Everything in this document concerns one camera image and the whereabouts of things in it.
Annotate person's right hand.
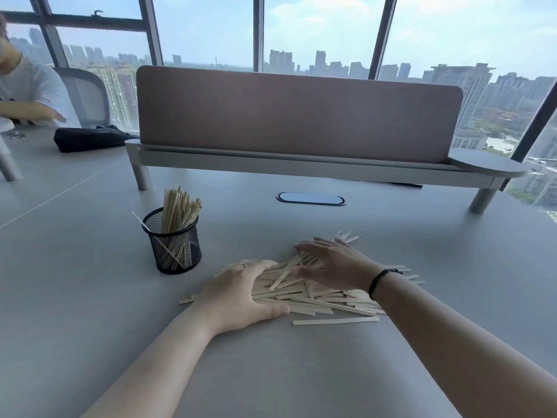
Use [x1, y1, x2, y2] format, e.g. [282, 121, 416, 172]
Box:
[288, 238, 386, 297]

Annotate person's left hand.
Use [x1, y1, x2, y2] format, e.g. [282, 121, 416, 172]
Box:
[191, 259, 290, 336]

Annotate pile of wooden sticks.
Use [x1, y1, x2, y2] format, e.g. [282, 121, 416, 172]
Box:
[178, 230, 426, 327]

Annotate person's left forearm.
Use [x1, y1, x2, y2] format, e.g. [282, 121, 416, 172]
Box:
[82, 305, 219, 418]

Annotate person's right forearm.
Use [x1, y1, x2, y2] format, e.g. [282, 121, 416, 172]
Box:
[372, 271, 557, 418]

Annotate grey desk shelf riser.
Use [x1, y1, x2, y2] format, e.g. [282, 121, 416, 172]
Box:
[125, 138, 529, 215]

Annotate black mesh pen cup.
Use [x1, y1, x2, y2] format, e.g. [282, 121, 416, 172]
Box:
[142, 207, 202, 275]

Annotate bunch of upright wooden sticks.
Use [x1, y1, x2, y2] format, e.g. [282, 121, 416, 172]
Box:
[160, 185, 203, 270]

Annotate thin white stick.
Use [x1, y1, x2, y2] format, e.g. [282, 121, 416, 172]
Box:
[131, 209, 153, 234]

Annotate black fabric bag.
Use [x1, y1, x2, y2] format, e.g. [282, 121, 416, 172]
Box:
[53, 125, 141, 154]

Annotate grey mesh office chair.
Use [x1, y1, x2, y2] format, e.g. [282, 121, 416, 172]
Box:
[51, 67, 112, 129]

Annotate grey shelf leg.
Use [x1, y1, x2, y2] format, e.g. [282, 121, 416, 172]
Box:
[0, 134, 23, 183]

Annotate oval desk cable grommet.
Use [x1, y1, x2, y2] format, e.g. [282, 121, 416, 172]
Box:
[276, 192, 347, 207]

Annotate black wrist bracelet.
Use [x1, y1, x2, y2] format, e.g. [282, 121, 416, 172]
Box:
[368, 268, 404, 301]

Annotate dark window frame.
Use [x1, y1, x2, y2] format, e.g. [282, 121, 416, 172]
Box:
[0, 0, 557, 193]

